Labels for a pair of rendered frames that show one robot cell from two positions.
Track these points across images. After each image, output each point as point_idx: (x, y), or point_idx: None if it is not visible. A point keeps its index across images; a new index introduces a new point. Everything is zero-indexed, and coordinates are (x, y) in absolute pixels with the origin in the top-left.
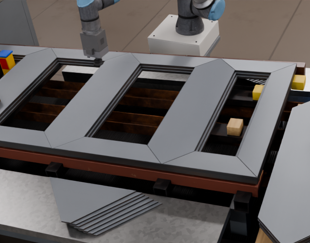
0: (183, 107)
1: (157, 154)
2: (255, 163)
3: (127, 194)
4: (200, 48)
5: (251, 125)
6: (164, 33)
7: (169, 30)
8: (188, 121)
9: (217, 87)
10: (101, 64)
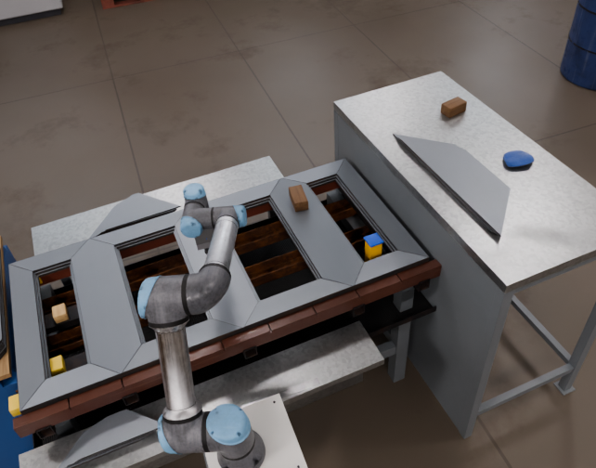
0: (111, 290)
1: (98, 242)
2: (14, 272)
3: (109, 225)
4: None
5: (33, 303)
6: (266, 419)
7: (265, 429)
8: (96, 279)
9: (94, 328)
10: (204, 250)
